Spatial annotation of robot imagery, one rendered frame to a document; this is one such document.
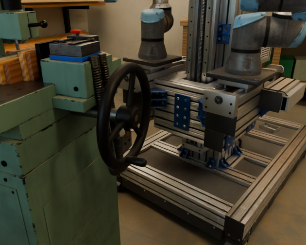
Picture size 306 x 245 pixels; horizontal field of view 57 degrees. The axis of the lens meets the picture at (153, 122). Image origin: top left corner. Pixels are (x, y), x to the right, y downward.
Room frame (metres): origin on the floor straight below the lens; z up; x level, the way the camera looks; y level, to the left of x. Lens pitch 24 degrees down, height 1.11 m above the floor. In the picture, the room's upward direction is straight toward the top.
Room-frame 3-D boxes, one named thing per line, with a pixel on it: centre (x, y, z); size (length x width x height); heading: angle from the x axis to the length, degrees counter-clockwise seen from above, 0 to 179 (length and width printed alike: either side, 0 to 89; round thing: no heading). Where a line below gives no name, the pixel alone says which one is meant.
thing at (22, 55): (0.83, 0.31, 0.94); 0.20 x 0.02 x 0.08; 158
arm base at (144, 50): (1.49, 0.00, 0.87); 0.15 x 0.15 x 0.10
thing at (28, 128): (0.81, 0.33, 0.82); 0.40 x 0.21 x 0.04; 158
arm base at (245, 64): (1.18, -0.38, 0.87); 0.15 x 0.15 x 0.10
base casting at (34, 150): (0.88, 0.50, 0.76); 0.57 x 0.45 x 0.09; 68
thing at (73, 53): (0.77, 0.20, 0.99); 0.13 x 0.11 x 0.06; 158
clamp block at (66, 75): (0.76, 0.20, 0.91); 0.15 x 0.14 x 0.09; 158
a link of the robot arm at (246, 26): (1.18, -0.38, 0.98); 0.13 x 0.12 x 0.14; 76
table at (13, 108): (0.80, 0.28, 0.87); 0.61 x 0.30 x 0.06; 158
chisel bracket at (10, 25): (0.84, 0.40, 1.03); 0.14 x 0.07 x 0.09; 68
